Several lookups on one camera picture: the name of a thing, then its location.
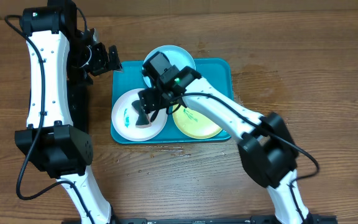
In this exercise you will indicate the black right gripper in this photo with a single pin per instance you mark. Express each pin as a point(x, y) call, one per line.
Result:
point(150, 102)

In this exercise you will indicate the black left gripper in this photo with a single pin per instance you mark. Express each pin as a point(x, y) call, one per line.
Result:
point(100, 63)

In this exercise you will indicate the grey-green sponge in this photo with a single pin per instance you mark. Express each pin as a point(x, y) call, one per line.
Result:
point(143, 119)

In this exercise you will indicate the white plate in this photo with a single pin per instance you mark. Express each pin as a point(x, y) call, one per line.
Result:
point(124, 118)

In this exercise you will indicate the light blue plate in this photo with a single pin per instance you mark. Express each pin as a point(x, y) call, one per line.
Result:
point(175, 55)

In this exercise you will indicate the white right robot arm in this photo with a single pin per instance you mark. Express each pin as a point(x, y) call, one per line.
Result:
point(268, 152)

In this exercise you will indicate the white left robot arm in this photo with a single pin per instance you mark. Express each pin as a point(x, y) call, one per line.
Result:
point(64, 60)

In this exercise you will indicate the teal tray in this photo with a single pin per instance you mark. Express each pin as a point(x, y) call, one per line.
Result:
point(216, 70)

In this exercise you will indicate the black tray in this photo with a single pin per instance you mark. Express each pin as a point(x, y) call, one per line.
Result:
point(78, 102)

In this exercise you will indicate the yellow plate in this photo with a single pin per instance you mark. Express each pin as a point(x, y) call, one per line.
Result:
point(195, 125)

